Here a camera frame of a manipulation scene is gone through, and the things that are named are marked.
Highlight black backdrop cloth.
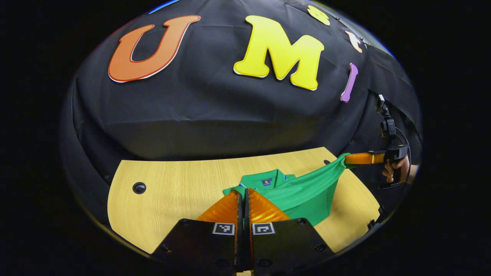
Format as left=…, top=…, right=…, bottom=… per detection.
left=59, top=0, right=423, bottom=230

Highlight green T-shirt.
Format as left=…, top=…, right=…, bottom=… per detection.
left=222, top=153, right=356, bottom=227

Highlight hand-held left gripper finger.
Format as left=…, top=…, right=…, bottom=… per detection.
left=244, top=187, right=336, bottom=274
left=152, top=189, right=244, bottom=274

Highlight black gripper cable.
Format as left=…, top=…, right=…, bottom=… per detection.
left=395, top=126, right=413, bottom=181

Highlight black table edge clamp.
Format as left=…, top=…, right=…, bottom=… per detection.
left=367, top=205, right=384, bottom=231

